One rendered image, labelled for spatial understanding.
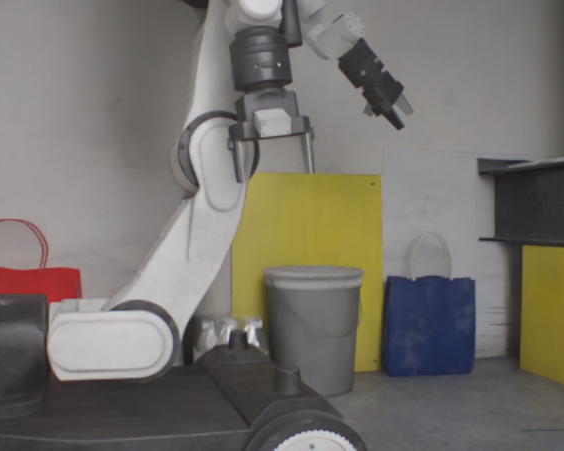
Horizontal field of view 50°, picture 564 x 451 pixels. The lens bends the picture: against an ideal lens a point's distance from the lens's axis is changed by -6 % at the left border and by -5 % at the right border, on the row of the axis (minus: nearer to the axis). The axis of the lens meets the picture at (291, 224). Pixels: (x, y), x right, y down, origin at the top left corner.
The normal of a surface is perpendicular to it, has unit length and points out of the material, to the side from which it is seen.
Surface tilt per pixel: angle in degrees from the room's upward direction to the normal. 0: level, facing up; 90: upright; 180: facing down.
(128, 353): 90
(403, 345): 90
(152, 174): 90
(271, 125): 119
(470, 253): 90
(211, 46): 114
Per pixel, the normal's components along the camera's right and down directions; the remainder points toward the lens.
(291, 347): -0.54, 0.07
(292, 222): 0.25, -0.05
